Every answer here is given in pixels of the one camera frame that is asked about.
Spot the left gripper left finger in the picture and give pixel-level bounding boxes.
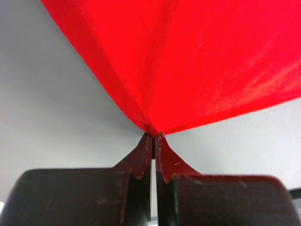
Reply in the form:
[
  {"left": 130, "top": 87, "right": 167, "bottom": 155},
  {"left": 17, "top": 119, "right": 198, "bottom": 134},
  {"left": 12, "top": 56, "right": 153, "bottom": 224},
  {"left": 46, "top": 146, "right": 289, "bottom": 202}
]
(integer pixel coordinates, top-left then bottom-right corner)
[{"left": 112, "top": 133, "right": 152, "bottom": 223}]

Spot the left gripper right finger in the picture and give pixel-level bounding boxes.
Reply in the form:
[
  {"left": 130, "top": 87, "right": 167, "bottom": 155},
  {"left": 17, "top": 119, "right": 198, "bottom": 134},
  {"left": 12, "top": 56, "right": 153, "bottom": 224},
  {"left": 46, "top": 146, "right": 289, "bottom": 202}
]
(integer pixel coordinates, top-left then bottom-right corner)
[{"left": 154, "top": 132, "right": 201, "bottom": 226}]

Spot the red t shirt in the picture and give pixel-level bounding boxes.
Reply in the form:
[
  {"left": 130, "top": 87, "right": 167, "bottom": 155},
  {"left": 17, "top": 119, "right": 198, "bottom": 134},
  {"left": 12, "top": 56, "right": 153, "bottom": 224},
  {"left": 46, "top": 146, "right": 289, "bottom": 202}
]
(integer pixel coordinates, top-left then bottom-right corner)
[{"left": 42, "top": 0, "right": 301, "bottom": 136}]

